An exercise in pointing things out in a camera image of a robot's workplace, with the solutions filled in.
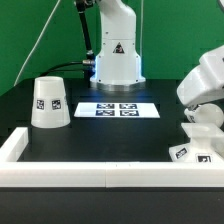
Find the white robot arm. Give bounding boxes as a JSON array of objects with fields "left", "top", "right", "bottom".
[{"left": 74, "top": 0, "right": 224, "bottom": 108}]

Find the white lamp base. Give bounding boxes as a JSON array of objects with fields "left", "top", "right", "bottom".
[{"left": 169, "top": 123, "right": 224, "bottom": 163}]

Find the white thin cable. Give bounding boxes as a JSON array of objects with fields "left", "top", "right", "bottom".
[{"left": 13, "top": 0, "right": 63, "bottom": 88}]

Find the black cable with connector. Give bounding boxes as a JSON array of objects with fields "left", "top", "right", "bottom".
[{"left": 42, "top": 0, "right": 97, "bottom": 76}]

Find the white marker tag sheet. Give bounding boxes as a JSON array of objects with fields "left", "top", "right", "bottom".
[{"left": 74, "top": 102, "right": 160, "bottom": 119}]

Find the white fence frame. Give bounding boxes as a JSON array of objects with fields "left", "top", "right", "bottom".
[{"left": 0, "top": 127, "right": 224, "bottom": 188}]

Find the white lamp shade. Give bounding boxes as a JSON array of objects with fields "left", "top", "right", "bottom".
[{"left": 31, "top": 76, "right": 70, "bottom": 128}]

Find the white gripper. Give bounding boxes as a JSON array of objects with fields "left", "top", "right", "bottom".
[{"left": 177, "top": 45, "right": 224, "bottom": 108}]

